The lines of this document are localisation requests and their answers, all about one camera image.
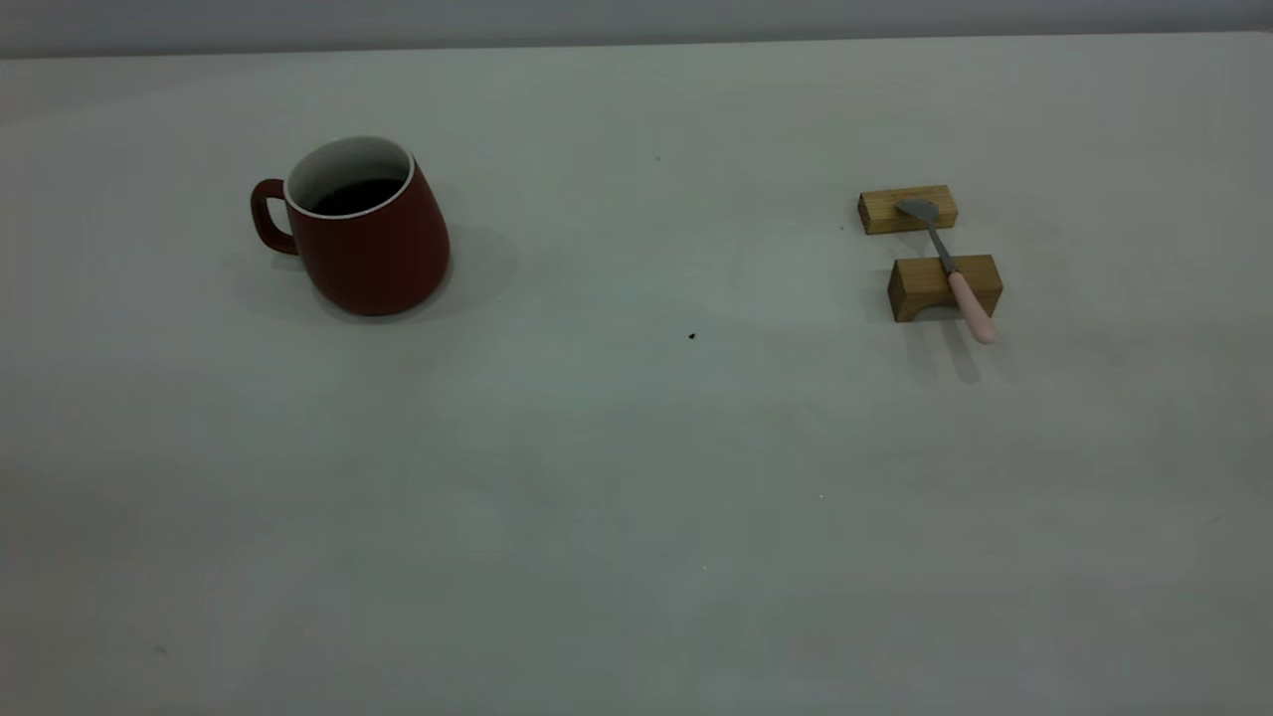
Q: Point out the red ceramic mug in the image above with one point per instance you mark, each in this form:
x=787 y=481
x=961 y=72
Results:
x=373 y=254

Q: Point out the small flat wooden block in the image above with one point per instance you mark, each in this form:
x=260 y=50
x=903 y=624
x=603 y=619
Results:
x=880 y=211

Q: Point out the wooden block with notch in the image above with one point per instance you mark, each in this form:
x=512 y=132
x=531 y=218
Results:
x=920 y=283

